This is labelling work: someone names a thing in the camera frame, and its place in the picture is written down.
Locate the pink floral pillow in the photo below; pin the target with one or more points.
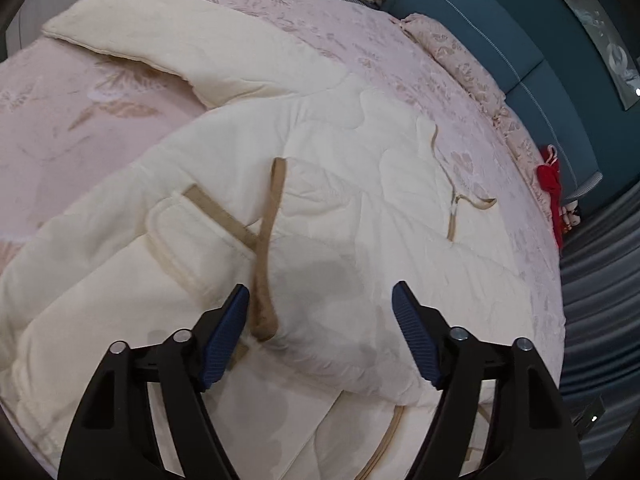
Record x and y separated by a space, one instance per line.
449 52

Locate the cream quilted padded garment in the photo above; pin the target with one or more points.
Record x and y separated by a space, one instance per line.
240 239

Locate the small doll figurines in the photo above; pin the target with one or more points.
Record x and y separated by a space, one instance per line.
570 216

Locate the red plush toy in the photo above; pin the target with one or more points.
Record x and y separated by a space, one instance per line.
549 179

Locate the blue upholstered headboard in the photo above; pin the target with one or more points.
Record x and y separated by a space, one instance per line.
525 75

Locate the pink floral bed cover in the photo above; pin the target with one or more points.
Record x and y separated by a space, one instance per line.
400 85

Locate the grey blue curtain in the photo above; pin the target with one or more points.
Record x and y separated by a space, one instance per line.
600 292

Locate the framed wall picture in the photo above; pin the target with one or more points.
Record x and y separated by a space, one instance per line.
611 47

